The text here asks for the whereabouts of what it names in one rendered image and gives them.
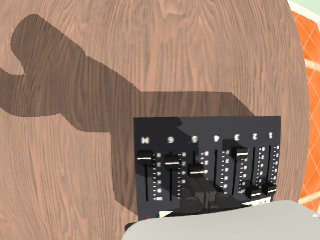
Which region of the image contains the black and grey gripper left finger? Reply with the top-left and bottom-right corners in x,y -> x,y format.
164,176 -> 204,217

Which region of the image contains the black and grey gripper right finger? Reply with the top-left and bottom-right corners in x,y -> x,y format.
196,175 -> 253,214

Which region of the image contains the black lighting desk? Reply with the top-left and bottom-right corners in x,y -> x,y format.
133,116 -> 281,222

